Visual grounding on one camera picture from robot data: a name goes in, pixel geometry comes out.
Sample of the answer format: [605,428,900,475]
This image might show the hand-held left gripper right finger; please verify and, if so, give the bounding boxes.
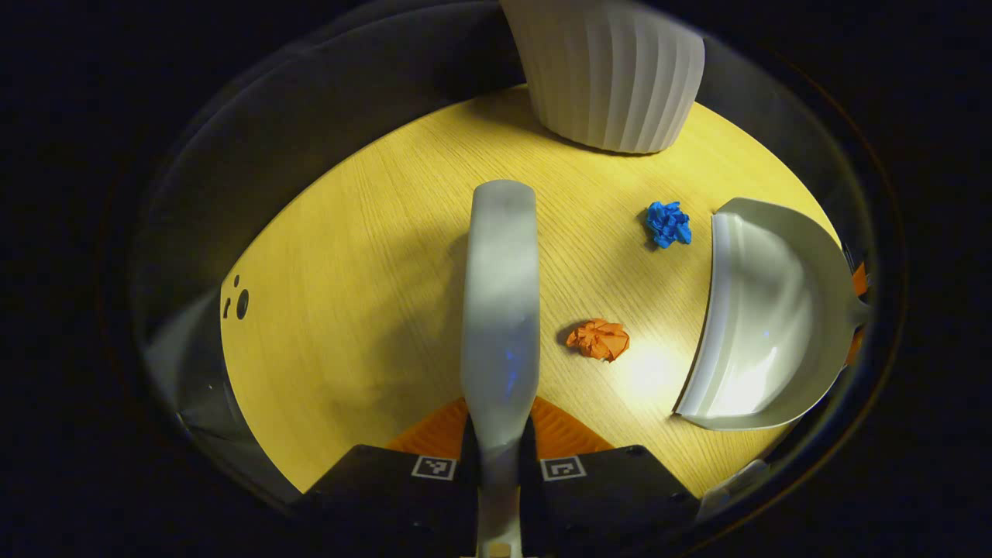
[521,397,700,558]

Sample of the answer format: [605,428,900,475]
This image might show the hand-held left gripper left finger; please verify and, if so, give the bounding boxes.
[298,398,481,558]

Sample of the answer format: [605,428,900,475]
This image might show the white dustpan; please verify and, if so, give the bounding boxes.
[673,197,870,432]

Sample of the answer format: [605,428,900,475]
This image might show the orange paper trash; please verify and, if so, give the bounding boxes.
[565,318,631,363]

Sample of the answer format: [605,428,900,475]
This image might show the blue paper trash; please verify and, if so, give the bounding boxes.
[645,201,693,250]

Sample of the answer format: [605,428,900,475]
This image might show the white ribbed garbage bin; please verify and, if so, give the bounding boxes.
[500,0,706,154]

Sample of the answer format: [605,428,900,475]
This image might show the wooden desktop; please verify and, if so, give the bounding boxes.
[219,85,847,498]

